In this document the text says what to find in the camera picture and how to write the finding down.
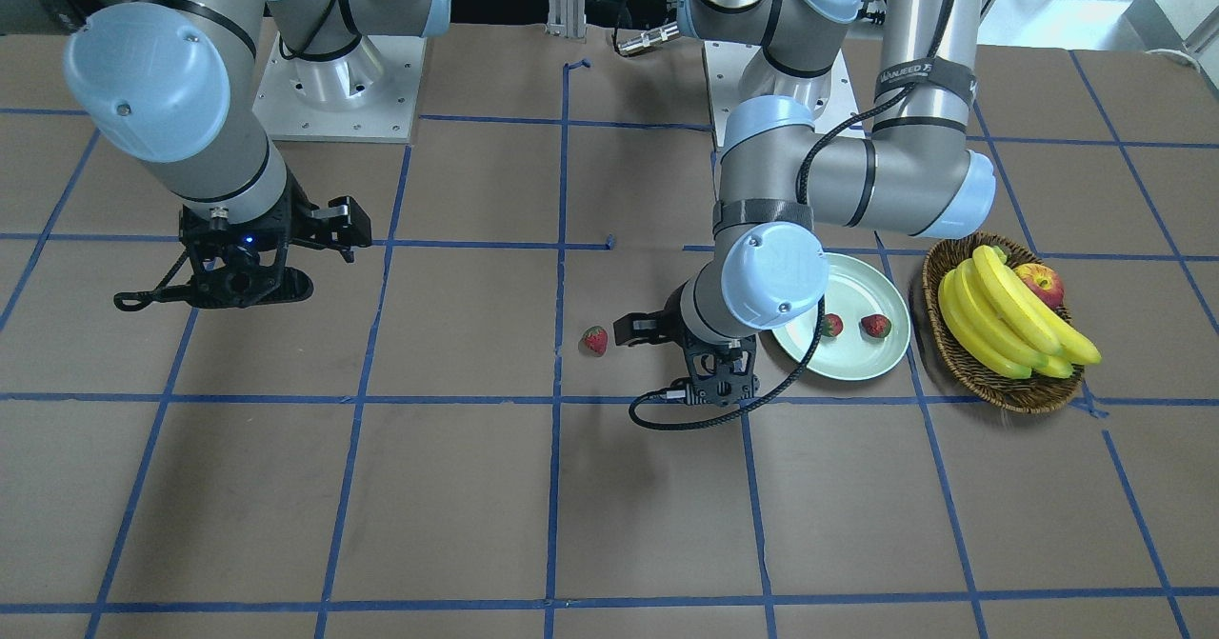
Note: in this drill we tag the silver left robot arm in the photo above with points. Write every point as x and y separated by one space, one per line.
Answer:
781 170

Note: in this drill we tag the woven wicker basket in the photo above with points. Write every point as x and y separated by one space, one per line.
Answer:
1036 395

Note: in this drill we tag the red strawberry one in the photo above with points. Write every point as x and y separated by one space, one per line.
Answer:
876 326

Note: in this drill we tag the red strawberry three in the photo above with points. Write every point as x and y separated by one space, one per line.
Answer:
595 340

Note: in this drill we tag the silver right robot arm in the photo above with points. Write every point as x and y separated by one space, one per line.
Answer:
168 81

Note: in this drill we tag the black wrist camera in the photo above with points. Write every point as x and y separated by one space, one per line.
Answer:
656 328
342 226

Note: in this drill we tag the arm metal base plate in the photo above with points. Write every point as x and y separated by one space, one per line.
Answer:
368 96
736 72

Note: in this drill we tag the red yellow apple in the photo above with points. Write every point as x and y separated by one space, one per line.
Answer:
1043 282

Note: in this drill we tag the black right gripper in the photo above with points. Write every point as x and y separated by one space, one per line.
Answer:
297 218

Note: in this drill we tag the pale green plate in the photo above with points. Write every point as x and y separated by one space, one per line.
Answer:
856 291

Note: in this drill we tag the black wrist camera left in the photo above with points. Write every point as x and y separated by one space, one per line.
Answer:
656 328

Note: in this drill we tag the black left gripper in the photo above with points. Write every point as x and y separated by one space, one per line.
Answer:
672 325

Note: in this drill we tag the yellow banana bunch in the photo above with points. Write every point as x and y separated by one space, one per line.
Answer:
1003 326

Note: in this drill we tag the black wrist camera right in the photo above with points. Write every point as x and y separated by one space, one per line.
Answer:
342 226

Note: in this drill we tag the red strawberry two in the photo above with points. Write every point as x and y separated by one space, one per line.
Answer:
831 325

